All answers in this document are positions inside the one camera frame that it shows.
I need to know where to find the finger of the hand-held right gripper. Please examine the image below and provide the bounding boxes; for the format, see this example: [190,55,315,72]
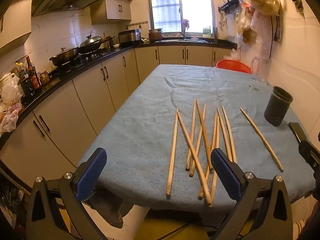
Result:
[298,139,320,172]

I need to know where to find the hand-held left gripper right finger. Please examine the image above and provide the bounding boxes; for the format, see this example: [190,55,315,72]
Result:
[210,148,293,240]

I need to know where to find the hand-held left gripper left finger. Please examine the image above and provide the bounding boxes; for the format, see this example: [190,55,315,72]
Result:
[25,147,108,240]

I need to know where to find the tapered wooden chopstick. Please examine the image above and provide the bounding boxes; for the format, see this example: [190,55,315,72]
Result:
[240,107,285,172]

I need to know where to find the dark perforated utensil cup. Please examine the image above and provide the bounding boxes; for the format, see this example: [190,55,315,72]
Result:
[264,86,293,127]

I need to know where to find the pile of wooden chopsticks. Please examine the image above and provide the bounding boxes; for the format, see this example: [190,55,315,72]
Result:
[166,99,237,207]

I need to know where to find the wooden cooking utensils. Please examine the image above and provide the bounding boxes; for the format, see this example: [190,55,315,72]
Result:
[100,34,116,50]

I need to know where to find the blue table cloth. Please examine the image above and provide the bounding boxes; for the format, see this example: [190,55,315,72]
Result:
[77,64,316,228]

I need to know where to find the clear plastic pitcher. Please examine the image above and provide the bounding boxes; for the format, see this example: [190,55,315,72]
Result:
[251,56,272,83]

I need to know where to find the black kitchen countertop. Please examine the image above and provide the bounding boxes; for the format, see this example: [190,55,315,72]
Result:
[0,40,238,150]

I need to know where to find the pink plastic bag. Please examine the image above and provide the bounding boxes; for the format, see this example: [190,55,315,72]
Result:
[0,102,23,137]

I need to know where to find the glass spice jar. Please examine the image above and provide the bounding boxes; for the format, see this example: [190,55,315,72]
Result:
[37,70,50,85]

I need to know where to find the red plastic basket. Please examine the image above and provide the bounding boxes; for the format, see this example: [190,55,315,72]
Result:
[215,59,252,74]

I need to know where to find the dark sauce bottle red label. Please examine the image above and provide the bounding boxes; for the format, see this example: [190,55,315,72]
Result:
[26,56,42,90]

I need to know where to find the gas stove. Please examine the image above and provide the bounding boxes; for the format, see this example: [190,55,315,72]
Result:
[54,47,110,68]

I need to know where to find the white plastic bag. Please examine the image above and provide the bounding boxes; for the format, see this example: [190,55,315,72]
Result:
[0,79,24,105]

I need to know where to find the crumpled clear plastic bag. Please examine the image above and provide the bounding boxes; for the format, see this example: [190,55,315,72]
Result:
[224,47,242,61]

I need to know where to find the black pan with glass lid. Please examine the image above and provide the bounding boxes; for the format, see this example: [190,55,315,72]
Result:
[49,46,80,67]

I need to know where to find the white ceramic pot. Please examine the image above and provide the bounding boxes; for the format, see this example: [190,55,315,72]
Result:
[0,72,20,90]

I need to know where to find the black wok with lid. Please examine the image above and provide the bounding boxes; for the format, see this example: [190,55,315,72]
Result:
[79,29,103,54]

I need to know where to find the steel sink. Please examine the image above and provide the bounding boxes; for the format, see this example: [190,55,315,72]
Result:
[162,38,209,43]

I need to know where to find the silver rice cooker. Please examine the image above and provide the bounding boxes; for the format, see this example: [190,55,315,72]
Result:
[118,29,141,47]

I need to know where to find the clear plastic bags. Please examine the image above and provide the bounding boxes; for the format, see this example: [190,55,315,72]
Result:
[236,5,273,45]

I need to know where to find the brown clay pot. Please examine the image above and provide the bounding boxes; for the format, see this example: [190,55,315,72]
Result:
[148,28,163,42]

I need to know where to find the kitchen window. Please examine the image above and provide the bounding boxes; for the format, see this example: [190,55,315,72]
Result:
[147,0,217,37]

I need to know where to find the steel range hood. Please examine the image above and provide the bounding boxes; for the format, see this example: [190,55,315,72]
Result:
[31,0,109,17]

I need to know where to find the black power cable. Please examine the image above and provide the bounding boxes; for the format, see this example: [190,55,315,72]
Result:
[269,15,280,59]

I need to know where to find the black wall rack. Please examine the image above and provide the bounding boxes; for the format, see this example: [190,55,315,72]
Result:
[218,0,242,14]

